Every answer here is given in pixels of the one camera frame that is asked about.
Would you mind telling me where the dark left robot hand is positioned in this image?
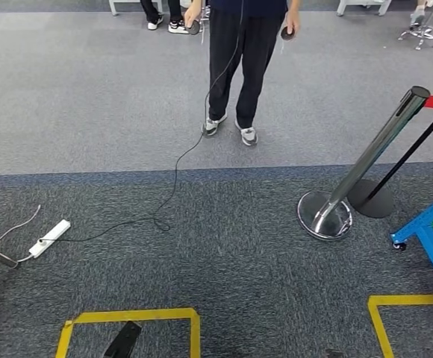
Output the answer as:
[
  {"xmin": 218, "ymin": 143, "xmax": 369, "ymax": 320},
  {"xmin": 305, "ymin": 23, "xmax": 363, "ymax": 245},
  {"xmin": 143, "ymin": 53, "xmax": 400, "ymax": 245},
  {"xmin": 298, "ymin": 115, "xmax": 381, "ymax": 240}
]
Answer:
[{"xmin": 102, "ymin": 321, "xmax": 143, "ymax": 358}]

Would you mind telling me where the blue metal shelf rack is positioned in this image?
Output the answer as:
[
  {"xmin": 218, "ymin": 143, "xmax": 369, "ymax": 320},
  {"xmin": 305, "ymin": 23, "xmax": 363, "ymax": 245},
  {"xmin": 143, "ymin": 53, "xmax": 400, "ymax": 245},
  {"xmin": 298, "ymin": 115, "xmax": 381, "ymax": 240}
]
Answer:
[{"xmin": 390, "ymin": 189, "xmax": 433, "ymax": 302}]

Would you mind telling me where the yellow floor tape square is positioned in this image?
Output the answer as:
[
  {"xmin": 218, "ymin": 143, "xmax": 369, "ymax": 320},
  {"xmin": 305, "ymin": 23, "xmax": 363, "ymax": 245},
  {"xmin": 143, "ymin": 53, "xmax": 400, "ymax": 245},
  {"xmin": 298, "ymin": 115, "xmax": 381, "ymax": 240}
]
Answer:
[{"xmin": 55, "ymin": 307, "xmax": 201, "ymax": 358}]

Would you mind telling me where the white power strip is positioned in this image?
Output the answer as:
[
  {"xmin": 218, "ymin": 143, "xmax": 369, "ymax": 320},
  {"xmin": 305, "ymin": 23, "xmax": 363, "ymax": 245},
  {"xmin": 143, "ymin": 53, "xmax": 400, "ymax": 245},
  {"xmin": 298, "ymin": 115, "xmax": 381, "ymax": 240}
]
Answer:
[{"xmin": 28, "ymin": 219, "xmax": 72, "ymax": 260}]

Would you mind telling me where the person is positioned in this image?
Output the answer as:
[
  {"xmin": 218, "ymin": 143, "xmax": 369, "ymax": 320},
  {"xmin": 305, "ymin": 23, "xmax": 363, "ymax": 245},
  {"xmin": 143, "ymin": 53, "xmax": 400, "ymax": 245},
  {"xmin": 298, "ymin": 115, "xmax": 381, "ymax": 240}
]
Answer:
[
  {"xmin": 409, "ymin": 0, "xmax": 433, "ymax": 28},
  {"xmin": 139, "ymin": 0, "xmax": 190, "ymax": 35},
  {"xmin": 183, "ymin": 0, "xmax": 301, "ymax": 148}
]

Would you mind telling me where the thin black pole stand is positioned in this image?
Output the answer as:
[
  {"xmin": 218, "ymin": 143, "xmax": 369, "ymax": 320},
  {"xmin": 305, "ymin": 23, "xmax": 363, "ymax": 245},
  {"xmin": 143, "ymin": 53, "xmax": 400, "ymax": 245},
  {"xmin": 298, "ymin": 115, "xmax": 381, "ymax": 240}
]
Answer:
[{"xmin": 346, "ymin": 109, "xmax": 433, "ymax": 220}]

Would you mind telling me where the black chrome belt stanchion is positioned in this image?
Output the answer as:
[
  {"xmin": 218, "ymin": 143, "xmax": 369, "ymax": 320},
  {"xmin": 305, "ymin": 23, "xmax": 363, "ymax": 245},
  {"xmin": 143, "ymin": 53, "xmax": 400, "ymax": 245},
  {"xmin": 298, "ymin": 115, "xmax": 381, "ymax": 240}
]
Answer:
[{"xmin": 296, "ymin": 85, "xmax": 432, "ymax": 242}]

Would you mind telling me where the chrome swivel stool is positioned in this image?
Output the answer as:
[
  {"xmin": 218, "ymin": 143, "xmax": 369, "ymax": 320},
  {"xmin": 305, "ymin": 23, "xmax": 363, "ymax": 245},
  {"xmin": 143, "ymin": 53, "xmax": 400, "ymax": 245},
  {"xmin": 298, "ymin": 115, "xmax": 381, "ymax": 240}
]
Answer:
[{"xmin": 397, "ymin": 0, "xmax": 433, "ymax": 51}]

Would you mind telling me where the black floor cable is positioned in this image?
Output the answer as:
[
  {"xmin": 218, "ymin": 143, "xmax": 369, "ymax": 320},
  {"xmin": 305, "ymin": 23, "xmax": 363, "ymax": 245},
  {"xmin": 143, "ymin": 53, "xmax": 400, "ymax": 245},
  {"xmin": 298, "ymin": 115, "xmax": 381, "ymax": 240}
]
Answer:
[{"xmin": 38, "ymin": 0, "xmax": 246, "ymax": 244}]

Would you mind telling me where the white floor cable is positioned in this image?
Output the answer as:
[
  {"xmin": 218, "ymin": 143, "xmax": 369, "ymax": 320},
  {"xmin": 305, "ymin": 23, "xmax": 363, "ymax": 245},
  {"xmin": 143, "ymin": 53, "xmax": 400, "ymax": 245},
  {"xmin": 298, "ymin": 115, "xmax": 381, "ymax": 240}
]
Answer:
[{"xmin": 0, "ymin": 204, "xmax": 42, "ymax": 264}]

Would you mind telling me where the white table frame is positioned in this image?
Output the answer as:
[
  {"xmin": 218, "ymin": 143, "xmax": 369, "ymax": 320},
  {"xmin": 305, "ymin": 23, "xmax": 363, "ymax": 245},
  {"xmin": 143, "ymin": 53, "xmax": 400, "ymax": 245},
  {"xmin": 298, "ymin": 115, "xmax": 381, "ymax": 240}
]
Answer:
[
  {"xmin": 336, "ymin": 0, "xmax": 394, "ymax": 17},
  {"xmin": 108, "ymin": 0, "xmax": 164, "ymax": 17}
]

